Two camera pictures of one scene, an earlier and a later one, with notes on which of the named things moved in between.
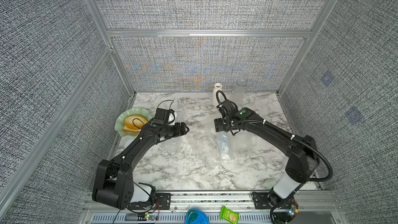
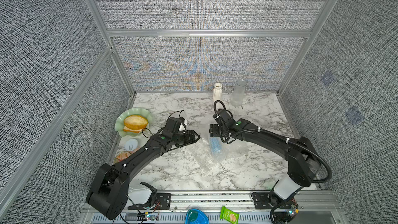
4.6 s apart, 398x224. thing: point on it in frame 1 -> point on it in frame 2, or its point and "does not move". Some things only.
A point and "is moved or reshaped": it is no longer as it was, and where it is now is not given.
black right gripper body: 223,125 -> 215,131
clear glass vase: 238,93 does not move
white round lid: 128,142 does not move
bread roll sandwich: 133,123 does not move
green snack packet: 229,215 does not move
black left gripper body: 174,130 -> 184,139
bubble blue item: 223,143 is moved or reshaped
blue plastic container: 196,216 does not move
